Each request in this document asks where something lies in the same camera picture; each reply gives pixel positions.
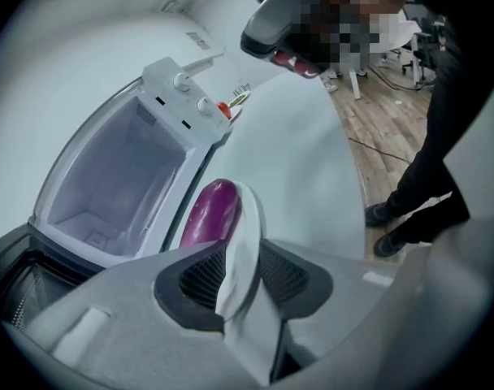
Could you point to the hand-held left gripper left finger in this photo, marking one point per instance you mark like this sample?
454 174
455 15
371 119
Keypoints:
121 331

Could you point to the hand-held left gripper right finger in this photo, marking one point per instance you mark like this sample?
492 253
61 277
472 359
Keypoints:
344 299

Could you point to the white round plate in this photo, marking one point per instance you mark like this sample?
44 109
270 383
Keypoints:
247 266
249 94
235 115

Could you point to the purple eggplant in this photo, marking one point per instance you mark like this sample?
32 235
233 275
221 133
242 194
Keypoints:
214 213

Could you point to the white microwave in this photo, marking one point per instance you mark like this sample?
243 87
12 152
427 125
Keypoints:
109 157

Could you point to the person's left black shoe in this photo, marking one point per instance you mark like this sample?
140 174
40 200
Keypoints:
389 246

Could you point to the person's black shoe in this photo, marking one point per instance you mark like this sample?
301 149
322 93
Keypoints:
389 246
379 213

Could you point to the person's right black shoe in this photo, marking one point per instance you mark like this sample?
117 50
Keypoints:
379 213

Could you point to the white table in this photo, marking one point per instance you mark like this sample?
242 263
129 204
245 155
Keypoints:
304 169

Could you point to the person in black clothes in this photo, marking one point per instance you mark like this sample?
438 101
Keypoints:
434 157

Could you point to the red tomato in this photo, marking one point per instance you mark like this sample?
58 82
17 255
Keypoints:
223 110

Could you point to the green beans pile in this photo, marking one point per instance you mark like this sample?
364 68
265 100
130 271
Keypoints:
239 100

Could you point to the white desk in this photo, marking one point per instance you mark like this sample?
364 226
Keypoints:
393 39

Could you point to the grey head-mounted rig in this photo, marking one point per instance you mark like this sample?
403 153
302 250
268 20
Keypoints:
267 27

